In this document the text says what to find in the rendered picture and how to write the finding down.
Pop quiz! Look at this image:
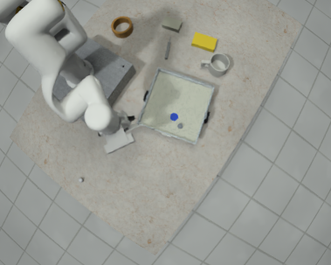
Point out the brown tape roll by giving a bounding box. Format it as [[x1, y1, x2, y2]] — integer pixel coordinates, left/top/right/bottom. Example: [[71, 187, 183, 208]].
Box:
[[111, 16, 134, 38]]

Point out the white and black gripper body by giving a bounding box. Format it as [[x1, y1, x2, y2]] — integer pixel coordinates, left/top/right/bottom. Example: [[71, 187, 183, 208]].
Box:
[[115, 110, 131, 129]]

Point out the white mug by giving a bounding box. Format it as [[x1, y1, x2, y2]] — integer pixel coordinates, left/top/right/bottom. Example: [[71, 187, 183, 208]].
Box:
[[201, 52, 230, 77]]

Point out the yellow rectangular block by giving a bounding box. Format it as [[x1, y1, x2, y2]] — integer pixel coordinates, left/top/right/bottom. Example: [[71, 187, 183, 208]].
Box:
[[191, 32, 217, 52]]

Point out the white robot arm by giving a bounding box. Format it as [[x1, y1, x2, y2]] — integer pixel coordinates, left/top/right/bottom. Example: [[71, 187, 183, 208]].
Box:
[[0, 0, 135, 154]]

